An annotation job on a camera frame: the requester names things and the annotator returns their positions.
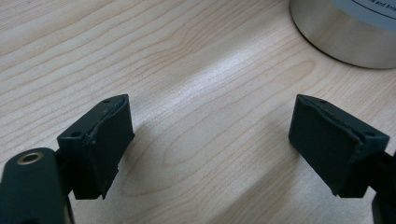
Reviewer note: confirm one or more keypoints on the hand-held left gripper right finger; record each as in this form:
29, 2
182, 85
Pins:
330, 146

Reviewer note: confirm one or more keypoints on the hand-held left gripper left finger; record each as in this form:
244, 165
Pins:
96, 146

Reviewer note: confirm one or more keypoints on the silver metal can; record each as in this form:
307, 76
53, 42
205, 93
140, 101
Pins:
345, 34

